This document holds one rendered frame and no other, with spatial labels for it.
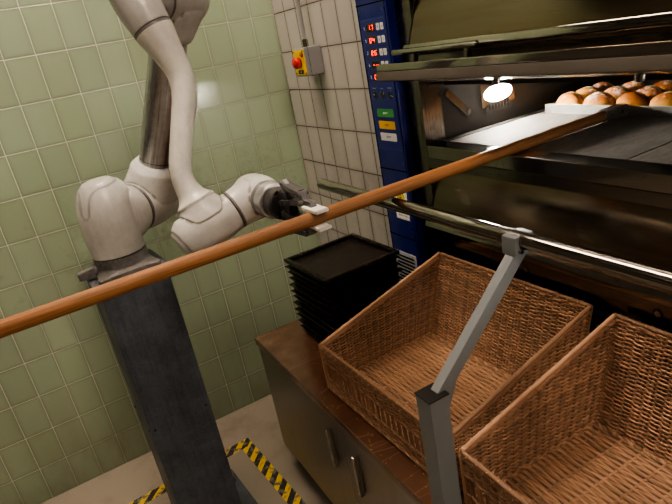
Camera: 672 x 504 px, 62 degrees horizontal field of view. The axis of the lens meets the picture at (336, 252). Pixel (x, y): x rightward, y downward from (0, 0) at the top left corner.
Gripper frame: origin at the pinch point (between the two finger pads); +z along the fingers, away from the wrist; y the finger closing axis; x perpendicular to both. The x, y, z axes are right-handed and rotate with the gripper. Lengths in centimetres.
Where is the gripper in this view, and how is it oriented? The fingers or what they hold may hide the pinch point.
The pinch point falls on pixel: (316, 217)
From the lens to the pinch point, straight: 119.0
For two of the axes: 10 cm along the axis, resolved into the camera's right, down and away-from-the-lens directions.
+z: 4.9, 2.3, -8.4
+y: 1.8, 9.2, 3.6
